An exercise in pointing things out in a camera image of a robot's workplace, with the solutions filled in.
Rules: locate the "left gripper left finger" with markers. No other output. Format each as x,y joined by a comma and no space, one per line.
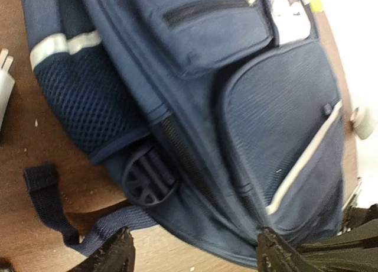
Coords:
116,254

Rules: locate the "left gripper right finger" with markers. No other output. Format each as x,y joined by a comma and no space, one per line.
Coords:
275,254

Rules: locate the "navy blue backpack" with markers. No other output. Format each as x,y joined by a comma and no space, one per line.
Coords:
217,118

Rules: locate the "grey white bowl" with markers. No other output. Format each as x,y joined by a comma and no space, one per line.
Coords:
363,122

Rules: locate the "white charger cube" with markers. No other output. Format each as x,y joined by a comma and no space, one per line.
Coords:
7,82

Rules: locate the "aluminium front rail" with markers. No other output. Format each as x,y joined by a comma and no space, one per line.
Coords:
352,199

